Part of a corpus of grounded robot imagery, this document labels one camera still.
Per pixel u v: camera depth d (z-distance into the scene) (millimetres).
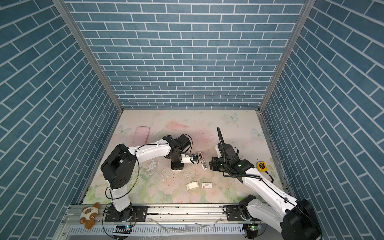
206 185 823
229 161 619
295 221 388
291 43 831
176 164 788
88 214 707
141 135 1027
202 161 907
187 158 790
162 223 722
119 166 499
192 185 828
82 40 817
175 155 776
